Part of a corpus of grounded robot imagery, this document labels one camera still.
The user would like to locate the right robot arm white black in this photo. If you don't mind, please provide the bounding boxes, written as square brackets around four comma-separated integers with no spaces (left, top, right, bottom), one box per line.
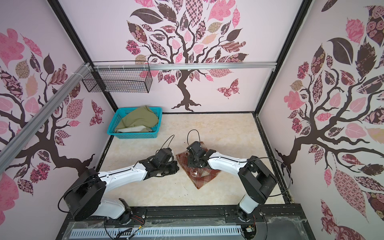
[187,141,277,221]

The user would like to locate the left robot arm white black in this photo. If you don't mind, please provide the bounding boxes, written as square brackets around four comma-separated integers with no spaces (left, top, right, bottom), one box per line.
[61,148,180,225]

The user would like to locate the aluminium rail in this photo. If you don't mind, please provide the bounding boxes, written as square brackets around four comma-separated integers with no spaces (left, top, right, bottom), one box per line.
[1,63,92,173]
[94,62,277,71]

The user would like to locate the olive green skirt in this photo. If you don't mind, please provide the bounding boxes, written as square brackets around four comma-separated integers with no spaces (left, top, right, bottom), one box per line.
[115,106,159,130]

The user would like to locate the teal plastic basket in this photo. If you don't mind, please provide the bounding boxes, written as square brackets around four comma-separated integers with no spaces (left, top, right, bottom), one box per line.
[107,107,163,139]

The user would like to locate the white folded garment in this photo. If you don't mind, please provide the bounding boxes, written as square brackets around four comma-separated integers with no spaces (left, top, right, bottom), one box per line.
[115,125,152,133]

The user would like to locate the red plaid skirt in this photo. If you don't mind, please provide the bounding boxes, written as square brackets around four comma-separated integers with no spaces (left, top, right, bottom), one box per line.
[176,142,221,189]

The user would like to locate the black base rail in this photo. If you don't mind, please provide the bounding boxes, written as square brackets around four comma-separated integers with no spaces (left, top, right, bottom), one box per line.
[56,204,315,240]

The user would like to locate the white slotted cable duct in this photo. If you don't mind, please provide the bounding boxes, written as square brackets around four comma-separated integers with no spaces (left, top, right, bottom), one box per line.
[67,226,243,240]

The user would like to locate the aluminium rail back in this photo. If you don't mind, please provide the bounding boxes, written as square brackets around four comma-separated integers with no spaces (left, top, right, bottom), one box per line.
[94,62,277,71]

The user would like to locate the black wire basket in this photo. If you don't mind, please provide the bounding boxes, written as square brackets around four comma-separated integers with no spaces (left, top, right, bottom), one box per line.
[82,60,153,94]

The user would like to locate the aluminium rail left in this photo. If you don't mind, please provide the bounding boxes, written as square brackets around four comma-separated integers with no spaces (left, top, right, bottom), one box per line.
[1,63,92,173]

